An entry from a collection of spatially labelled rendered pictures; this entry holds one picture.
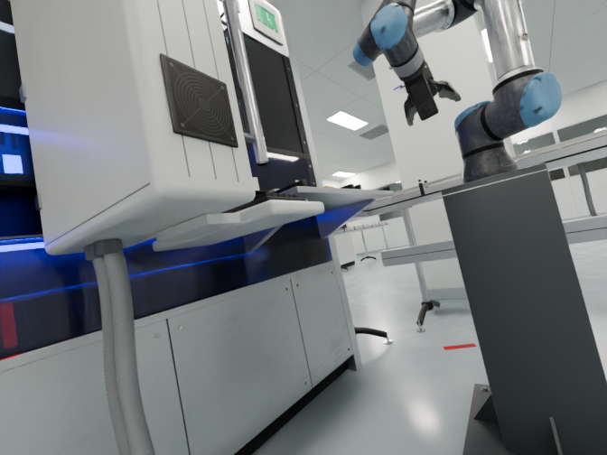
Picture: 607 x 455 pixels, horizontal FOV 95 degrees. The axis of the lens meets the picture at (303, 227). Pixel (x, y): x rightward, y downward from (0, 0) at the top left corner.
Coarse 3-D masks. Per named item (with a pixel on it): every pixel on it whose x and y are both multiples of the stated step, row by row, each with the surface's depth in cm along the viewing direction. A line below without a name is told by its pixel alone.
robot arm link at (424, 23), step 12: (444, 0) 86; (456, 0) 86; (420, 12) 82; (432, 12) 84; (444, 12) 86; (456, 12) 87; (468, 12) 87; (420, 24) 82; (432, 24) 85; (444, 24) 89; (456, 24) 92; (360, 36) 78; (372, 36) 74; (420, 36) 86; (360, 48) 79; (372, 48) 77; (360, 60) 82; (372, 60) 81
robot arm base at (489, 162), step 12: (492, 144) 83; (468, 156) 87; (480, 156) 84; (492, 156) 82; (504, 156) 82; (468, 168) 88; (480, 168) 83; (492, 168) 81; (504, 168) 80; (516, 168) 81; (468, 180) 87
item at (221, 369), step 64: (192, 320) 90; (256, 320) 108; (320, 320) 135; (0, 384) 58; (64, 384) 65; (192, 384) 86; (256, 384) 102; (0, 448) 56; (64, 448) 63; (192, 448) 82
